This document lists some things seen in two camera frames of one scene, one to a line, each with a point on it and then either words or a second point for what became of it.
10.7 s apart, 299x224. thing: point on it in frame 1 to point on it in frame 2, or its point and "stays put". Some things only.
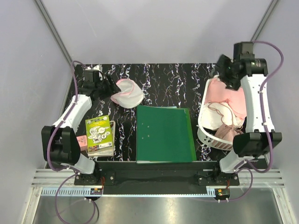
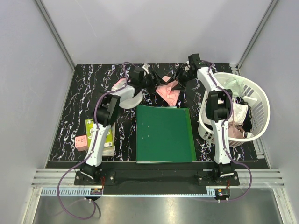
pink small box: [82, 140] stays put
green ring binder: [164, 134] stays put
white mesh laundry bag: [131, 95] stays put
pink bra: [216, 91] to [166, 92]
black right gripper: [223, 62] to [178, 71]
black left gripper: [112, 88] to [157, 81]
